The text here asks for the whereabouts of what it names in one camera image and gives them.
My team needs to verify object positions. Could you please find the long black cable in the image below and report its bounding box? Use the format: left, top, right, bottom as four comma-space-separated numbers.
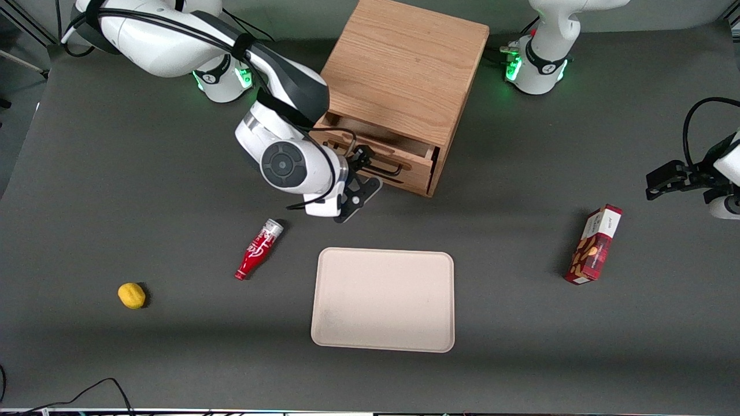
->
0, 377, 137, 416

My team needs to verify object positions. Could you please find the black wire handle worn strip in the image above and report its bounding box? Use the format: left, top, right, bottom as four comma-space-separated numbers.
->
367, 153, 413, 181

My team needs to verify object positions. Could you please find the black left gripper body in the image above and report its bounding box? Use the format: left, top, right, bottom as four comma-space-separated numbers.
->
685, 155, 724, 204

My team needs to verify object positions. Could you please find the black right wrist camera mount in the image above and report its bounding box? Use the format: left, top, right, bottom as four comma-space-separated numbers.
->
334, 173, 383, 224

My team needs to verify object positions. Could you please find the wooden drawer with clean handle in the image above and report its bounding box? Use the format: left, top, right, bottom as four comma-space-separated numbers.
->
379, 176, 434, 198

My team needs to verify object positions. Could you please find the wooden drawer with worn handle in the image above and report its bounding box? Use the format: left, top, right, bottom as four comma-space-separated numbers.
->
309, 112, 438, 185

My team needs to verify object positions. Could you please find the red soda bottle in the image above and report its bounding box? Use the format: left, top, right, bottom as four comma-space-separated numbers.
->
234, 218, 284, 281

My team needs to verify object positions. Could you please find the dark grey table mat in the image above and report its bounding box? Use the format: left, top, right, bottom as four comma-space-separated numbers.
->
0, 20, 740, 412

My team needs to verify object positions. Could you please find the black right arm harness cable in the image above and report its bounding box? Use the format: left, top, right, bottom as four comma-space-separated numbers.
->
61, 0, 339, 211

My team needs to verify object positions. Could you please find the oak wooden drawer cabinet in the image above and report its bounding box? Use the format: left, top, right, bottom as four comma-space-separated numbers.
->
315, 0, 490, 198

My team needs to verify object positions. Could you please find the yellow lemon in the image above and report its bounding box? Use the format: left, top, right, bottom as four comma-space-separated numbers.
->
117, 282, 146, 310

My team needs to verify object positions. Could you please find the red tartan cookie box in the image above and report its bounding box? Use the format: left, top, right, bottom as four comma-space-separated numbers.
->
564, 204, 623, 285

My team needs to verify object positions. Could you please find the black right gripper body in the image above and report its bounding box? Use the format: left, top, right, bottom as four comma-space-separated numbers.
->
344, 151, 367, 195

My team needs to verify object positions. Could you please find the black looped wrist cable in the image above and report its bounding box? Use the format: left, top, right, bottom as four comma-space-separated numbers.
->
682, 97, 740, 169

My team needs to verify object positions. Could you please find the beige plastic tray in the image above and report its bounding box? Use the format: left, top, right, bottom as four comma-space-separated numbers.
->
310, 247, 456, 354

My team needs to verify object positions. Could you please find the black right arm base cable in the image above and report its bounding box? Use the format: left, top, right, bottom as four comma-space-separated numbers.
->
223, 12, 276, 44

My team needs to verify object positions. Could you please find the thin white rod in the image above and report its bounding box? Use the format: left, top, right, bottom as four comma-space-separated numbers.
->
0, 49, 50, 79

